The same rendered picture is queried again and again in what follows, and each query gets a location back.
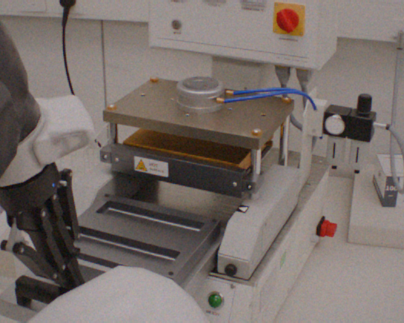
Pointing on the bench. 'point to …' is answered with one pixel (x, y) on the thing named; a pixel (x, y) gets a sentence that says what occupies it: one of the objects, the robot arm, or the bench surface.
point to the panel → (227, 292)
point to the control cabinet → (252, 44)
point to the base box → (285, 263)
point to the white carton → (383, 184)
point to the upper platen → (195, 148)
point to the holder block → (145, 236)
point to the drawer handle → (36, 291)
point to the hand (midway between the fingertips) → (68, 275)
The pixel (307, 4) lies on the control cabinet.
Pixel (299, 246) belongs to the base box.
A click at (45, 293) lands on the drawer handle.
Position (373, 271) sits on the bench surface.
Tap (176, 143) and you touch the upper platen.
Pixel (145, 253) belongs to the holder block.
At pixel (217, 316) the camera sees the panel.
